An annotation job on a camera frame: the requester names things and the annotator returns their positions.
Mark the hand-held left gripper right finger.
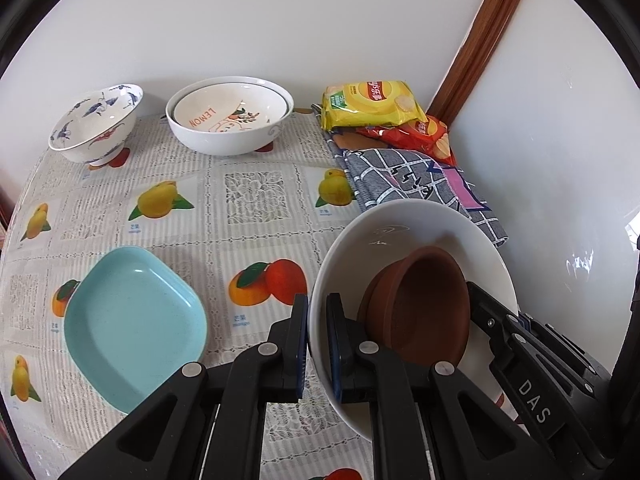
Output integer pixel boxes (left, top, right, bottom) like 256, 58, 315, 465
326, 294, 546, 480

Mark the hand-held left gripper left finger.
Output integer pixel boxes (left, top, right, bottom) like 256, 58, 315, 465
57, 294, 309, 480

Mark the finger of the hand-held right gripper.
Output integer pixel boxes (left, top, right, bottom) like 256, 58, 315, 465
467, 281, 523, 357

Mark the small brown bowl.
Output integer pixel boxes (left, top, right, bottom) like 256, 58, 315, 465
357, 245, 472, 368

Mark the plain white bowl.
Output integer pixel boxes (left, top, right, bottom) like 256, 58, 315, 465
308, 199, 518, 443

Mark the fruit print tablecloth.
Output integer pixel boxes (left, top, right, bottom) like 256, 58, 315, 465
0, 105, 506, 480

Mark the teal square plate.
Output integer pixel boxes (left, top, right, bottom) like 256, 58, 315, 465
63, 246, 209, 414

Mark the grey checked cloth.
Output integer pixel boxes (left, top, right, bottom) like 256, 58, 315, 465
311, 104, 507, 250

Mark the red chip bag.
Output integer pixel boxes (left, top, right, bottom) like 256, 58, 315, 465
357, 115, 457, 167

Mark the large white bowl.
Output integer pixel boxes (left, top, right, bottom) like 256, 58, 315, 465
166, 76, 295, 156

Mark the yellow chip bag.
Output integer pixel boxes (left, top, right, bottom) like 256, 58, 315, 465
321, 80, 427, 131

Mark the orange print white bowl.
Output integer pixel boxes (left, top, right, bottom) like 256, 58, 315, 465
171, 82, 290, 133

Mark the blue patterned white bowl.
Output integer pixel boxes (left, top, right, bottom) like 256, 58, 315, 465
48, 84, 144, 166

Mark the wooden door frame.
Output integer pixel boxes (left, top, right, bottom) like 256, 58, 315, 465
427, 0, 533, 123

